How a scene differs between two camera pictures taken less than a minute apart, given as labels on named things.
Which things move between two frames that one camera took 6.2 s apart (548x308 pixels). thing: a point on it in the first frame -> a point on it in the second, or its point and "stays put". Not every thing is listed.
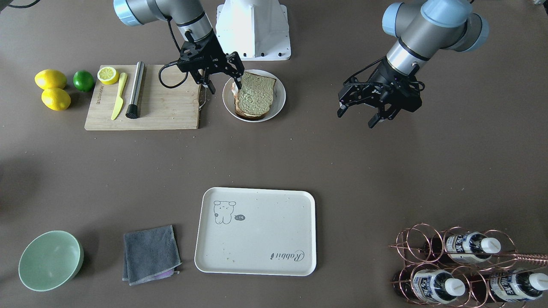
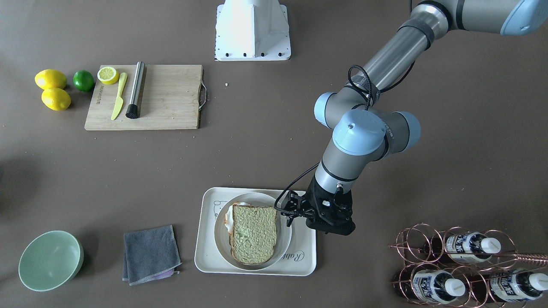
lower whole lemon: (55, 99) stays put
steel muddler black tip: (132, 111) stays put
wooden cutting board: (133, 97) stays put
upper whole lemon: (49, 78) stays put
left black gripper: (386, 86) -> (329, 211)
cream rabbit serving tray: (257, 232) stays put
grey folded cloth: (150, 254) stays put
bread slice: (256, 94) -> (253, 237)
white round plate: (278, 97) -> (221, 237)
